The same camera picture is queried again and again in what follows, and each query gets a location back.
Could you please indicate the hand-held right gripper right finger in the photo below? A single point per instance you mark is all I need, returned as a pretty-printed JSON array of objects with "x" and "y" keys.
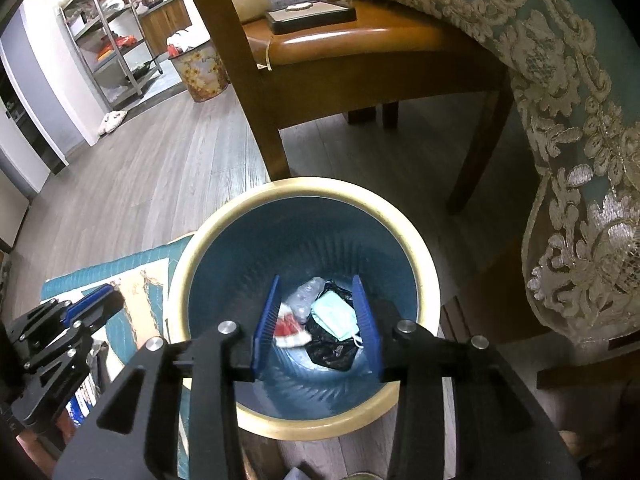
[{"x": 365, "y": 320}]

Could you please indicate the floral bin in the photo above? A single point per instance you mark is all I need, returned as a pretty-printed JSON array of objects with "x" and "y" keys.
[{"x": 200, "y": 77}]

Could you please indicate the blue bin with cream rim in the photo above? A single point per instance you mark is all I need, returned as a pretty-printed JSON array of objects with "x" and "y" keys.
[{"x": 300, "y": 240}]

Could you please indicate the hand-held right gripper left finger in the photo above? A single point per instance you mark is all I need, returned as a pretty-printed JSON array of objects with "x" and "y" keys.
[{"x": 267, "y": 320}]

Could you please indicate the teal and beige printed mat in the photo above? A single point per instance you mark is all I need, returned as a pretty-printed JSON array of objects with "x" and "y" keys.
[{"x": 150, "y": 260}]

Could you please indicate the wooden cabinet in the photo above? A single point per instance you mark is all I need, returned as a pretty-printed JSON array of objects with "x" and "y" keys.
[{"x": 165, "y": 22}]

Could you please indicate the black plastic bag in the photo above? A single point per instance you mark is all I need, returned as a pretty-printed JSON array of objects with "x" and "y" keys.
[{"x": 327, "y": 352}]

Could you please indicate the blue and white packet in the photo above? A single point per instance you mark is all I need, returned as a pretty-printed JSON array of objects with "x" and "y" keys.
[{"x": 82, "y": 405}]

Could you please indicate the crushed clear plastic bottle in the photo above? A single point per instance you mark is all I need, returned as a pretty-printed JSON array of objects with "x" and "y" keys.
[{"x": 305, "y": 295}]

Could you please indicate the black flat tray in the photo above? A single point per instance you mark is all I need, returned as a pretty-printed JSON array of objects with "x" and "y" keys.
[{"x": 310, "y": 16}]

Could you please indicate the blue face mask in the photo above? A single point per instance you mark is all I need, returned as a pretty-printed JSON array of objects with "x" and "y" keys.
[{"x": 335, "y": 317}]

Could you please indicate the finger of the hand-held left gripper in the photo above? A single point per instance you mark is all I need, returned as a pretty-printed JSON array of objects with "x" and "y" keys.
[
  {"x": 95, "y": 302},
  {"x": 55, "y": 375}
]

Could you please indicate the red and white wrapper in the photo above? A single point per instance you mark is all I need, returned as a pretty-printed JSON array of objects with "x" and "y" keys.
[{"x": 290, "y": 331}]

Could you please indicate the white slippers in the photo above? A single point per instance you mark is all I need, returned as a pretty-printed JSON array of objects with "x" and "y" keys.
[{"x": 111, "y": 122}]

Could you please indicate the teal embroidered tablecloth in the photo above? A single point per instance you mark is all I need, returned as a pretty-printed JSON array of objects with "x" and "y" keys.
[{"x": 575, "y": 110}]

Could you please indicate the wooden chair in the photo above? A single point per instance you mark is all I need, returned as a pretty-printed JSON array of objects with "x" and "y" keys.
[{"x": 350, "y": 50}]

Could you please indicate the metal shelf rack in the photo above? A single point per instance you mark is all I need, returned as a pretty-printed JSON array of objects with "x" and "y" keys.
[{"x": 82, "y": 27}]

